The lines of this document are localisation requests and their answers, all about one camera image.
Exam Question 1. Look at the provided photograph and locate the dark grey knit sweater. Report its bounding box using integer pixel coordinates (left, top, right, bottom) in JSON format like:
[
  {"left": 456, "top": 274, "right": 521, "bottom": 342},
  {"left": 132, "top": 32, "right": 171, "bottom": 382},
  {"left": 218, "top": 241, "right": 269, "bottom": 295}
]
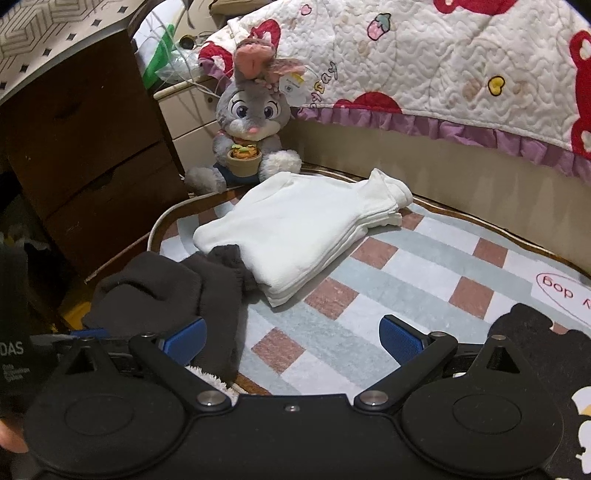
[{"left": 82, "top": 245, "right": 257, "bottom": 383}]

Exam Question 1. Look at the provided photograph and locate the checkered floor rug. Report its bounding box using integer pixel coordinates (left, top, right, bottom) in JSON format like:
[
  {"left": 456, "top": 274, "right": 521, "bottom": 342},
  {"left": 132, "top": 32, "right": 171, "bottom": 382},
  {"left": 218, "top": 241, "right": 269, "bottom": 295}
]
[{"left": 148, "top": 190, "right": 590, "bottom": 396}]

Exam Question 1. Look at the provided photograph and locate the white folded garment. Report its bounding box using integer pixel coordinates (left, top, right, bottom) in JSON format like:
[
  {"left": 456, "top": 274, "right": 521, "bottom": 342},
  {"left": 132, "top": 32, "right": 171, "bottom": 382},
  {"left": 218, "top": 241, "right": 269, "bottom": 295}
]
[{"left": 193, "top": 169, "right": 413, "bottom": 307}]

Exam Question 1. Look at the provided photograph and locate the dark brown wooden drawer cabinet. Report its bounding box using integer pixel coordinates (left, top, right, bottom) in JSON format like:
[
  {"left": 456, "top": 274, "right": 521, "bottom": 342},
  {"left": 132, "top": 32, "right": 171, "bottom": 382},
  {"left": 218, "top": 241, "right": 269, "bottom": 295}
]
[{"left": 1, "top": 31, "right": 187, "bottom": 280}]

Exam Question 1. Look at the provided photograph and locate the cream bedside drawer unit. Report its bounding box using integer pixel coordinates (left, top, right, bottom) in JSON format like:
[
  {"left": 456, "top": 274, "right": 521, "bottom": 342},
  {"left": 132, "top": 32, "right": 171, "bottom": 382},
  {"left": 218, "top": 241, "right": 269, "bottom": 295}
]
[{"left": 154, "top": 77, "right": 221, "bottom": 171}]

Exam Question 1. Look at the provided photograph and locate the grey bunny plush toy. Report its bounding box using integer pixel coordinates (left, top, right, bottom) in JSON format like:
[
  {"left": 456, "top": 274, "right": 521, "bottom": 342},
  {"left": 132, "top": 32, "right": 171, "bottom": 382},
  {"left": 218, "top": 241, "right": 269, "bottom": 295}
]
[{"left": 184, "top": 38, "right": 305, "bottom": 195}]

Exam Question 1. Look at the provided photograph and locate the quilted bear print bedspread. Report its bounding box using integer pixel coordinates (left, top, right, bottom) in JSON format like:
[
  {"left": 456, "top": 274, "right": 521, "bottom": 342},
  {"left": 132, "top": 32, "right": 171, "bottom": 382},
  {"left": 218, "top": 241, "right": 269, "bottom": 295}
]
[{"left": 199, "top": 1, "right": 590, "bottom": 179}]

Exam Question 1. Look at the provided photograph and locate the beige bed frame side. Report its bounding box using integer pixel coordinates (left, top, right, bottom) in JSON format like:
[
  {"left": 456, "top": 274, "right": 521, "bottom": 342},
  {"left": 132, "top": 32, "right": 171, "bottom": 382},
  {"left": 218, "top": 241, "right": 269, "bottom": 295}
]
[{"left": 281, "top": 120, "right": 590, "bottom": 270}]

